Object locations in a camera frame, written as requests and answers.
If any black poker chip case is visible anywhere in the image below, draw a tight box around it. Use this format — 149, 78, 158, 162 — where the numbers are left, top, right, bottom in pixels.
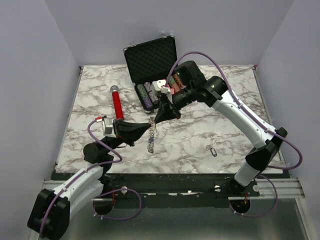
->
123, 35, 177, 114

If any metal disc with keyrings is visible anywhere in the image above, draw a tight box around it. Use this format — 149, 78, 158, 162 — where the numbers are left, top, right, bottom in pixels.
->
147, 117, 155, 154

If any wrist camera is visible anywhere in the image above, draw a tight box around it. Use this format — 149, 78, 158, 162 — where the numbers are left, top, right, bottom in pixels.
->
95, 116, 115, 137
151, 79, 175, 103

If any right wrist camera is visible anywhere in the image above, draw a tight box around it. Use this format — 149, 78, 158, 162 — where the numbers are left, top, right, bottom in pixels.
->
151, 79, 175, 103

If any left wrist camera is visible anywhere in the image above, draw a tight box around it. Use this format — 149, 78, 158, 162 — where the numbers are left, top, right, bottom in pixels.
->
95, 116, 115, 137

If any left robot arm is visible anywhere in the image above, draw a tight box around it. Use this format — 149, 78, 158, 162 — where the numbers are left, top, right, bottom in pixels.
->
27, 116, 152, 240

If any key with black tag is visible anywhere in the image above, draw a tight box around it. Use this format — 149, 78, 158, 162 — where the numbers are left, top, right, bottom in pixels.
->
204, 145, 218, 158

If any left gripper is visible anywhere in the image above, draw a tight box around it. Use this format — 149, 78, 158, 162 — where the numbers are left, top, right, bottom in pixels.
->
101, 118, 151, 153

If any red microphone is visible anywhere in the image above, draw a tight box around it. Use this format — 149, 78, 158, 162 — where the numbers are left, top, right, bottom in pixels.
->
110, 85, 124, 120

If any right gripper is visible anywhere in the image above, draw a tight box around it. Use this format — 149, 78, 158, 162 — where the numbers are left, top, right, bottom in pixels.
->
153, 84, 196, 124

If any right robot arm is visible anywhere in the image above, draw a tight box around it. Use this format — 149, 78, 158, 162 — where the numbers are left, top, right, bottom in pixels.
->
151, 60, 288, 196

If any pink playing cards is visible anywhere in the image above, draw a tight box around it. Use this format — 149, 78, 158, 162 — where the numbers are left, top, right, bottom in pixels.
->
151, 79, 166, 96

